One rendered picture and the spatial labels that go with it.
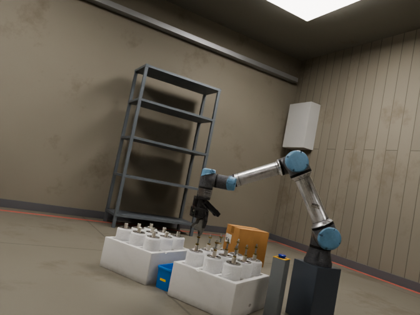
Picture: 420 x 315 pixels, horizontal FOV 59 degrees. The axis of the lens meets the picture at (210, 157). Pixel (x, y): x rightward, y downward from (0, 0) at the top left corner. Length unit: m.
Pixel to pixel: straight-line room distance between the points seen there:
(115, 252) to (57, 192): 2.05
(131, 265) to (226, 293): 0.64
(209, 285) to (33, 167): 2.75
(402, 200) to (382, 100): 1.18
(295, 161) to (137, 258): 1.04
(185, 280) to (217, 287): 0.19
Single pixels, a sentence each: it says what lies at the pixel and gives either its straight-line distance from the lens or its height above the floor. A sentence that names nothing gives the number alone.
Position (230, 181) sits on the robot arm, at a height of 0.65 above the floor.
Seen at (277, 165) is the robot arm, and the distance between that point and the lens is 2.11.
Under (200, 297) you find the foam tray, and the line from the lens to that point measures 1.97.
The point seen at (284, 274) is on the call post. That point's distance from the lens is 2.02.
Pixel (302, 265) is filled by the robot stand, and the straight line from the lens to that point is 2.16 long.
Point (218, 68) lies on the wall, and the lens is 5.00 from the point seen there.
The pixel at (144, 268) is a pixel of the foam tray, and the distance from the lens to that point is 2.19.
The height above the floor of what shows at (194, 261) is 0.20.
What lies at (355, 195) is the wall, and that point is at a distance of 4.61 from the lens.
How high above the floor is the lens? 0.62
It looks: 4 degrees up
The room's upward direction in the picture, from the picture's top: 11 degrees clockwise
